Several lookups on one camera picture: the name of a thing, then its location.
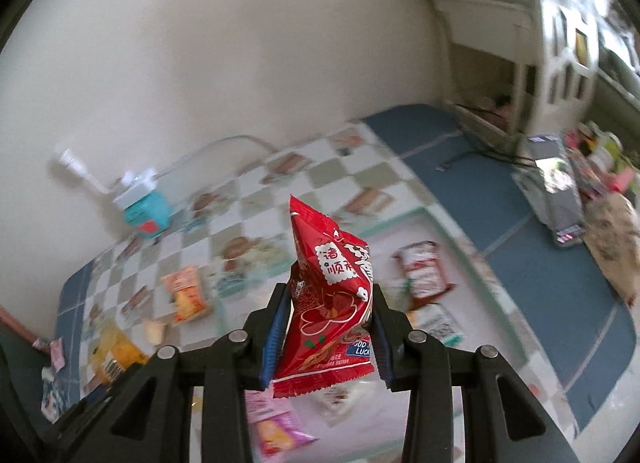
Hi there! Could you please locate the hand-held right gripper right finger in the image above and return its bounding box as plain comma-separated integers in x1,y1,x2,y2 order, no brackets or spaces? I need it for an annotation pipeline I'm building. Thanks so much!
370,283,583,463

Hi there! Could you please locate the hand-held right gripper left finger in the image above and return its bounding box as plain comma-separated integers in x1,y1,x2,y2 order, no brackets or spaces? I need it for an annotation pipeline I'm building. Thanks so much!
52,283,293,463

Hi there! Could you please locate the pink swiss roll packet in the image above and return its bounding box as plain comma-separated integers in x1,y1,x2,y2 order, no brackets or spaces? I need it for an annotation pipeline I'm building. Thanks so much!
245,390,318,459

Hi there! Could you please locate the white green snack packet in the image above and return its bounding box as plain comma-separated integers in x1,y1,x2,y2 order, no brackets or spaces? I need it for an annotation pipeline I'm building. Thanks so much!
407,303,463,346

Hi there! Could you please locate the white illustrated snack packet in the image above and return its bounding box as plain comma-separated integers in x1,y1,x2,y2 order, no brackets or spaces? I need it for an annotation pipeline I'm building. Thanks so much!
312,378,361,426

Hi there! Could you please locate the red white snack packet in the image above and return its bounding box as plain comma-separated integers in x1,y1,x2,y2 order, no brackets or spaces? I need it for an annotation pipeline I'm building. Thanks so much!
392,240,456,311

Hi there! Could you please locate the orange snack packet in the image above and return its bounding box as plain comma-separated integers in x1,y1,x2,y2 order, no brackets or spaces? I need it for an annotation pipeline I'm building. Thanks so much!
160,265,213,326

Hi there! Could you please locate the pale yellow jelly cup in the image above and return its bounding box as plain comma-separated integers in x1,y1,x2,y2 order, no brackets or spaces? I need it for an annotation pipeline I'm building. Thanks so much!
144,319,168,346

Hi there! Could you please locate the checkered blue-bordered tablecloth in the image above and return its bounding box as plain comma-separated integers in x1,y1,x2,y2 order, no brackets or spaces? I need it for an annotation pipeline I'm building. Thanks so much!
40,103,636,463

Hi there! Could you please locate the yellow cake packet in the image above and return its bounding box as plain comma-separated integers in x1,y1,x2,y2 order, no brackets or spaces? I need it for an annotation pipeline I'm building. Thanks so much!
82,323,151,394

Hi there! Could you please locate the teal toy box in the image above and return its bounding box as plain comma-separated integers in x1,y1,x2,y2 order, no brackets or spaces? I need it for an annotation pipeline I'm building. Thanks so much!
122,193,171,240

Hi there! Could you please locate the white power strip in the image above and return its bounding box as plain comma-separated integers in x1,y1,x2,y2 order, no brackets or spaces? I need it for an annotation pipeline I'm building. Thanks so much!
52,148,158,211

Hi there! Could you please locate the silver metallic box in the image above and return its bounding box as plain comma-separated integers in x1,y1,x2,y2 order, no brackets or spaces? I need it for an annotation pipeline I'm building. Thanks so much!
512,135,586,246

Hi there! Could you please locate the blue white printed packet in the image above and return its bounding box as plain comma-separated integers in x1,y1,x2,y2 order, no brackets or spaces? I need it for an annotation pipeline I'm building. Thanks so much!
40,383,67,424

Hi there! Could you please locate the beige patterned bag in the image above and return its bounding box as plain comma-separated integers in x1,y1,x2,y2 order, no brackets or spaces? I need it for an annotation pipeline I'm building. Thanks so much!
582,193,640,304

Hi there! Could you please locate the black cable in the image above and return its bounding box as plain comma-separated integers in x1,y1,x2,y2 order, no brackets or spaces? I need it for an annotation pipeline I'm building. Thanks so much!
437,143,536,171

